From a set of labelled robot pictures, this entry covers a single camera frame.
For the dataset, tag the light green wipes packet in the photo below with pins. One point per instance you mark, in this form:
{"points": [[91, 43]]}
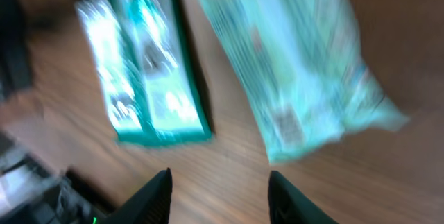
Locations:
{"points": [[300, 64]]}

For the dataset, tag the green 3M gloves package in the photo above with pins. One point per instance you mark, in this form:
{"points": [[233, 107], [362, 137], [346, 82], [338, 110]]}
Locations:
{"points": [[141, 55]]}

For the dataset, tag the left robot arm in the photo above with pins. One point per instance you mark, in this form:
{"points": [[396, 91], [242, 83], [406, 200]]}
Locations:
{"points": [[18, 19]]}

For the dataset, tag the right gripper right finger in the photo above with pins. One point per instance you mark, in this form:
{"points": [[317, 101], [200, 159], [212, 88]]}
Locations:
{"points": [[288, 205]]}

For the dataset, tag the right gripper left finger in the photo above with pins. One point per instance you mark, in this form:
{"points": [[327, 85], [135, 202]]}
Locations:
{"points": [[150, 205]]}

